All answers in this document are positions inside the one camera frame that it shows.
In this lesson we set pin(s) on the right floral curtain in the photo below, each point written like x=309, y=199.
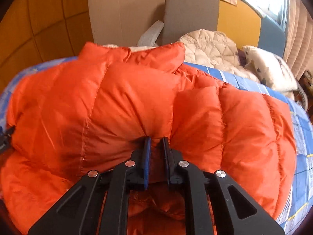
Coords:
x=298, y=48

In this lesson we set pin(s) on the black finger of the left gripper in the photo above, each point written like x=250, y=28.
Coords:
x=6, y=138

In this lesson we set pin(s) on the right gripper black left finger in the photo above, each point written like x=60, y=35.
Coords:
x=98, y=202

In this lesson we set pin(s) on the grey yellow blue headboard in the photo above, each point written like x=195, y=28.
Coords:
x=240, y=23

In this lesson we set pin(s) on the blue plaid bed sheet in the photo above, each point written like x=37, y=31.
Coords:
x=300, y=151

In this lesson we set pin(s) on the orange quilted down jacket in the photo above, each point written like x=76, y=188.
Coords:
x=146, y=127

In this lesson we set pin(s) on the grey bed side rail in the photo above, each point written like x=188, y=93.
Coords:
x=149, y=38

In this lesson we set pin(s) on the wooden wardrobe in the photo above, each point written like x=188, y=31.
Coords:
x=34, y=31

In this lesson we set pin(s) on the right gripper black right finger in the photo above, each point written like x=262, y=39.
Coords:
x=214, y=202

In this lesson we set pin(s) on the white patterned pillow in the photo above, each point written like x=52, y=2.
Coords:
x=270, y=69

